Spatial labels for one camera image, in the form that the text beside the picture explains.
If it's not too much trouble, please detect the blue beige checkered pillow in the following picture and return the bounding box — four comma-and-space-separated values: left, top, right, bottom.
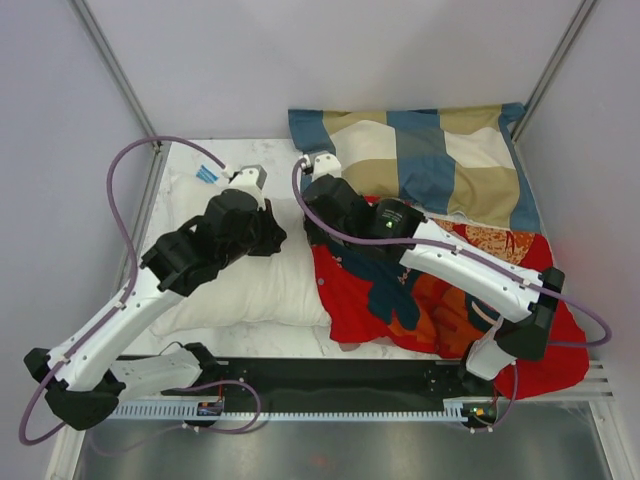
288, 103, 541, 233

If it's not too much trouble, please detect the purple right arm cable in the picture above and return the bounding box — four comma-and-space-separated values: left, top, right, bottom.
290, 157, 614, 347

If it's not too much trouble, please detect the aluminium frame post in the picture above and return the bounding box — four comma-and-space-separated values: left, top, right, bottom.
511, 0, 600, 144
68, 0, 164, 151

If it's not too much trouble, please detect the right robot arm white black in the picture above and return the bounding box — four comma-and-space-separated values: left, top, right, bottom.
294, 175, 565, 395

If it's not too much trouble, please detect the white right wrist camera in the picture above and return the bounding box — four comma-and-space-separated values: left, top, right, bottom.
300, 151, 342, 181

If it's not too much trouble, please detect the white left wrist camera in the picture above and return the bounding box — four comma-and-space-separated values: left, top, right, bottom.
222, 165, 267, 210

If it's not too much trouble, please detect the aluminium front rail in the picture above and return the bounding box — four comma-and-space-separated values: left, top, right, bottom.
580, 360, 614, 397

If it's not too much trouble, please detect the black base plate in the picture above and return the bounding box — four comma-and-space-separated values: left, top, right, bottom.
159, 355, 501, 416

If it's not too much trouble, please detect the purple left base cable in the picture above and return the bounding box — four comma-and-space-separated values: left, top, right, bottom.
89, 379, 264, 459

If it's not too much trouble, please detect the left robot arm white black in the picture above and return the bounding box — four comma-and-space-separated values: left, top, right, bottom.
24, 189, 286, 431

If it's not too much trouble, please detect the red patterned pillowcase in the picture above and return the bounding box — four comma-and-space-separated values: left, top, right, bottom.
311, 243, 590, 399

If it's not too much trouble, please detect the left aluminium frame post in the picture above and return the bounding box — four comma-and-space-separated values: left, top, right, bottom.
68, 0, 164, 151

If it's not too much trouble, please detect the white pillow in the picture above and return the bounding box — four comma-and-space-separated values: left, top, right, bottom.
150, 198, 330, 337

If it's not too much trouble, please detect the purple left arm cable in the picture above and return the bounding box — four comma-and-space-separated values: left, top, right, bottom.
18, 135, 229, 445

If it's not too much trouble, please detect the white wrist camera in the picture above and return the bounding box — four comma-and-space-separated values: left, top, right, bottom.
222, 165, 267, 210
300, 151, 342, 181

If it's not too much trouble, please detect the white slotted cable duct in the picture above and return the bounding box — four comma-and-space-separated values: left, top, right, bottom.
109, 397, 498, 423

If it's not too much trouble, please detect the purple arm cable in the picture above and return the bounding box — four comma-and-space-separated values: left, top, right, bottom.
290, 157, 614, 347
18, 135, 229, 445

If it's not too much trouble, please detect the right aluminium frame post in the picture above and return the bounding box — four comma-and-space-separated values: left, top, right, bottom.
511, 0, 600, 144

